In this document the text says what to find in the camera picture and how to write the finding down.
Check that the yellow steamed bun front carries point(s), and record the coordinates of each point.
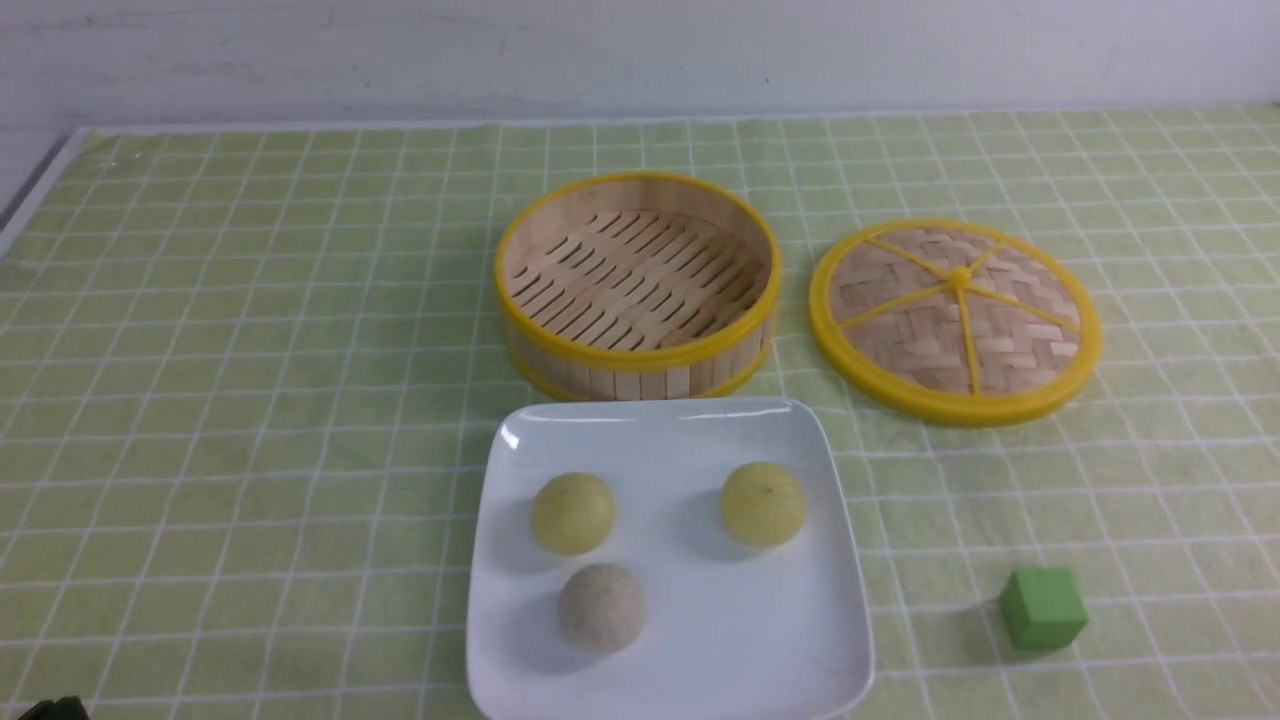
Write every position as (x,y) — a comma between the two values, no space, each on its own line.
(572,513)

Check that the woven bamboo steamer lid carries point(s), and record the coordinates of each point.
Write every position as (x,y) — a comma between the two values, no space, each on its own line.
(954,323)

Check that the green checkered tablecloth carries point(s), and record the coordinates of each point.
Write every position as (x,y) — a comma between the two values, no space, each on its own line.
(250,382)

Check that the green cube block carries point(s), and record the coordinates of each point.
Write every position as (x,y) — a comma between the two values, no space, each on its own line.
(1042,609)

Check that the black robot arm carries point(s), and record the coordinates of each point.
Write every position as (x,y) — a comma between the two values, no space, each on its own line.
(65,708)

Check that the bamboo steamer basket yellow rim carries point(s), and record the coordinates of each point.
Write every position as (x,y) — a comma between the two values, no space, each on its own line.
(638,286)

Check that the white steamed bun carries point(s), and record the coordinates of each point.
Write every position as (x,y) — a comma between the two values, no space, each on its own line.
(602,609)

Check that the white square plate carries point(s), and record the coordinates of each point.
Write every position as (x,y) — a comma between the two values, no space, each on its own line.
(730,633)

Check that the yellow steamed bun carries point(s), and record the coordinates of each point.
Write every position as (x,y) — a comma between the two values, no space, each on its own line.
(762,504)
(572,513)

